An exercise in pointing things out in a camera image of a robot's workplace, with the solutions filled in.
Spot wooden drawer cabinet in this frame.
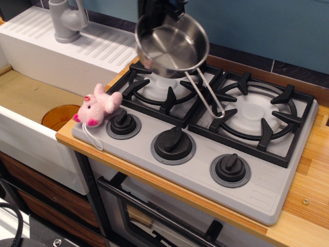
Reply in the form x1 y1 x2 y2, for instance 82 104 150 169
1 153 108 246

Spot black left burner grate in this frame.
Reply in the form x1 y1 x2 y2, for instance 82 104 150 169
107 61 223 128

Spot black middle stove knob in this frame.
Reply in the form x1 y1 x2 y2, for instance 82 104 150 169
151 127 196 166

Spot oven door with black handle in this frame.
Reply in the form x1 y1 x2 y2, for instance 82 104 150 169
97 172 265 246

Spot black stove knob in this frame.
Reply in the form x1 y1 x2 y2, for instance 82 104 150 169
210 153 251 188
151 127 196 166
106 110 141 140

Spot grey toy faucet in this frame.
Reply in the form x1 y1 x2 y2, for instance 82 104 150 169
48 0 88 44

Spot pink stuffed pig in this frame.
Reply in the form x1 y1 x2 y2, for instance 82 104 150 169
72 83 123 150

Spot black burner grate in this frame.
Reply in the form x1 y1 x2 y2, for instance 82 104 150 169
188 72 318 168
107 61 223 128

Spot white toy sink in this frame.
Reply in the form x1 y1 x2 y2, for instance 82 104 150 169
1 7 136 195

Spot black braided cable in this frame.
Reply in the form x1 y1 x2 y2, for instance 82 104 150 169
0 202 24 247

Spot stainless steel pan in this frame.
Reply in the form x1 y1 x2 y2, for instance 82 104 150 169
135 14 225 119

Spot grey toy stove top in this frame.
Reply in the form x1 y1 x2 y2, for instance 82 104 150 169
71 47 320 226

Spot orange plastic plate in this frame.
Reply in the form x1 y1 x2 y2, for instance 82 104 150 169
41 104 80 131

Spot black left stove knob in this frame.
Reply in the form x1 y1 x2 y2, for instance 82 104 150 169
106 110 141 140

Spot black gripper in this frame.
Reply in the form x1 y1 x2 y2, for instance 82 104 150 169
137 0 188 30

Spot black right burner grate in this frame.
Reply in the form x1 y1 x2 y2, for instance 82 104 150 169
188 72 318 168

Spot black right stove knob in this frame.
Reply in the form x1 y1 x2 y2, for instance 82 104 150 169
210 153 251 188

